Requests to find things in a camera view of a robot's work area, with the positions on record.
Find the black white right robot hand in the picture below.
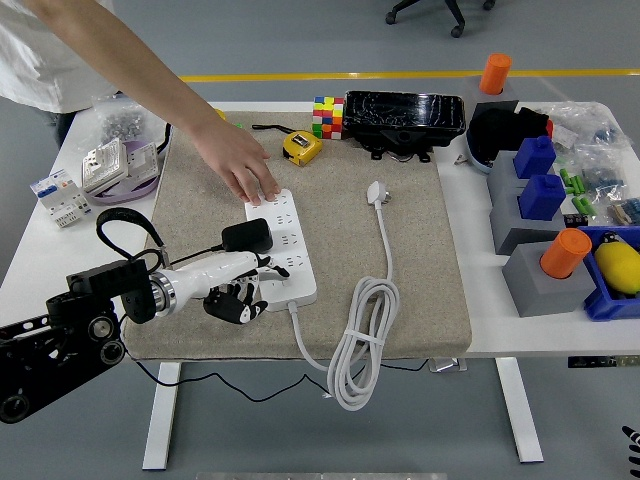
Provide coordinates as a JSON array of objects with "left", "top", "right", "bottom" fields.
[{"left": 621, "top": 424, "right": 640, "bottom": 469}]

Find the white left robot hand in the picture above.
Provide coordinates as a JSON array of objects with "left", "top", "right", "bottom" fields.
[{"left": 169, "top": 249, "right": 292, "bottom": 326}]

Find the person's hand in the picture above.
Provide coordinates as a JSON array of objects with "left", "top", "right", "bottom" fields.
[{"left": 188, "top": 118, "right": 282, "bottom": 207}]

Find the thin black adapter cord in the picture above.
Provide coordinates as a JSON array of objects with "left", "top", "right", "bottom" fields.
[{"left": 124, "top": 242, "right": 432, "bottom": 404}]

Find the black plug adapter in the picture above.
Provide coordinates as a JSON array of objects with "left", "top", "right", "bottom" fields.
[{"left": 220, "top": 218, "right": 275, "bottom": 254}]

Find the white power strip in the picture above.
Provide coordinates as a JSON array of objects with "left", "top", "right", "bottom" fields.
[{"left": 243, "top": 188, "right": 318, "bottom": 314}]

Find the grey-brown mat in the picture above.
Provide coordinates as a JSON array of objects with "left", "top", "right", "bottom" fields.
[{"left": 122, "top": 110, "right": 473, "bottom": 361}]

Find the black box under table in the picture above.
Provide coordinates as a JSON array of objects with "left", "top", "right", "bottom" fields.
[{"left": 567, "top": 354, "right": 640, "bottom": 370}]

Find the white socket panel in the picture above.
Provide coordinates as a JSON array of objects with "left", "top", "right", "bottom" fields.
[{"left": 122, "top": 142, "right": 161, "bottom": 181}]

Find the lilac tape roll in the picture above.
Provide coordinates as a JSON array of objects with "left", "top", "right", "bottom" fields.
[{"left": 92, "top": 139, "right": 162, "bottom": 206}]

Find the clear bag of metal nuts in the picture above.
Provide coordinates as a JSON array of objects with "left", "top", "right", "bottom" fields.
[{"left": 92, "top": 94, "right": 171, "bottom": 149}]

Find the white table leg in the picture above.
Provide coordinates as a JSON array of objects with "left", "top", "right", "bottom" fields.
[
  {"left": 494, "top": 357, "right": 545, "bottom": 464},
  {"left": 142, "top": 360, "right": 182, "bottom": 471}
]

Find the blue plastic bin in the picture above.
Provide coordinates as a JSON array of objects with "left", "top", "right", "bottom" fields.
[{"left": 577, "top": 224, "right": 640, "bottom": 322}]

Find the white circuit breaker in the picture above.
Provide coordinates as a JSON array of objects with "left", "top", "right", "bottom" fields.
[{"left": 29, "top": 168, "right": 95, "bottom": 229}]

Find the black cracked screen device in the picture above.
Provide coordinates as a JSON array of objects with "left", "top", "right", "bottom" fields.
[{"left": 343, "top": 89, "right": 467, "bottom": 164}]

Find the yellow rounded toy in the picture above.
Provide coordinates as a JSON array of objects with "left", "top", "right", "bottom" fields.
[{"left": 593, "top": 232, "right": 640, "bottom": 295}]

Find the grey block base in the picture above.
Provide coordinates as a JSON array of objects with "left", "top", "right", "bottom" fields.
[
  {"left": 458, "top": 74, "right": 521, "bottom": 131},
  {"left": 501, "top": 241, "right": 599, "bottom": 319},
  {"left": 488, "top": 187, "right": 581, "bottom": 256},
  {"left": 486, "top": 148, "right": 561, "bottom": 204}
]

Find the orange cylinder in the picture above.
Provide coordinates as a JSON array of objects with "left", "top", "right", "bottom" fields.
[
  {"left": 478, "top": 53, "right": 513, "bottom": 96},
  {"left": 539, "top": 228, "right": 594, "bottom": 280}
]

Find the person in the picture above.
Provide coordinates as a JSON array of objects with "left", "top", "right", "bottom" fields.
[{"left": 0, "top": 0, "right": 121, "bottom": 150}]

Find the clear bag of blue parts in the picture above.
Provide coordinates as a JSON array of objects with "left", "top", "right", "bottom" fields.
[
  {"left": 605, "top": 196, "right": 640, "bottom": 227},
  {"left": 572, "top": 144, "right": 630, "bottom": 196},
  {"left": 542, "top": 101, "right": 632, "bottom": 151}
]

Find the white blue bowl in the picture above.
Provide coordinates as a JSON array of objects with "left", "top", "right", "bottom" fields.
[{"left": 464, "top": 127, "right": 496, "bottom": 175}]

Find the black cloth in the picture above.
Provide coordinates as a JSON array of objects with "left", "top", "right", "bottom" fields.
[{"left": 469, "top": 106, "right": 551, "bottom": 164}]

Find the black office chair base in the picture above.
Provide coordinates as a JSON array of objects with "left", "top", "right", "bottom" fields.
[{"left": 384, "top": 0, "right": 497, "bottom": 39}]

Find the blue block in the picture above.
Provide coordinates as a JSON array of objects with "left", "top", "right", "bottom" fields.
[
  {"left": 513, "top": 135, "right": 558, "bottom": 180},
  {"left": 518, "top": 173, "right": 568, "bottom": 222}
]

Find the yellow tape measure black strap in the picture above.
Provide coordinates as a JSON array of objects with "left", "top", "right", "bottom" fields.
[{"left": 251, "top": 122, "right": 324, "bottom": 167}]

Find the white wall socket box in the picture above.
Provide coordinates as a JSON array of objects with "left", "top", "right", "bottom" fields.
[{"left": 79, "top": 138, "right": 130, "bottom": 194}]

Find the white power cord with plug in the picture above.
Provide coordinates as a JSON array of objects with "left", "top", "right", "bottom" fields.
[{"left": 285, "top": 179, "right": 401, "bottom": 413}]

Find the silver bracket under table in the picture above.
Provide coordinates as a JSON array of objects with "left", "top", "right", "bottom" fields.
[{"left": 428, "top": 357, "right": 469, "bottom": 374}]

